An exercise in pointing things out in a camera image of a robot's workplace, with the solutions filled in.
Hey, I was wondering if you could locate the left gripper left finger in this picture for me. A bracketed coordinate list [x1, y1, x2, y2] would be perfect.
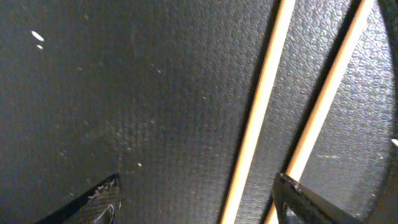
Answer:
[36, 174, 122, 224]

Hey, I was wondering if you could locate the wooden chopstick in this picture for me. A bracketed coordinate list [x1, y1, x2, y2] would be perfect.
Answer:
[263, 0, 377, 224]
[220, 0, 295, 224]

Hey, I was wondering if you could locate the round black tray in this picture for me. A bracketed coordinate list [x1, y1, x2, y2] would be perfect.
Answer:
[1, 1, 397, 223]

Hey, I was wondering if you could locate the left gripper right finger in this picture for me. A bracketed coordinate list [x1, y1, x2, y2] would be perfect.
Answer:
[272, 172, 361, 224]

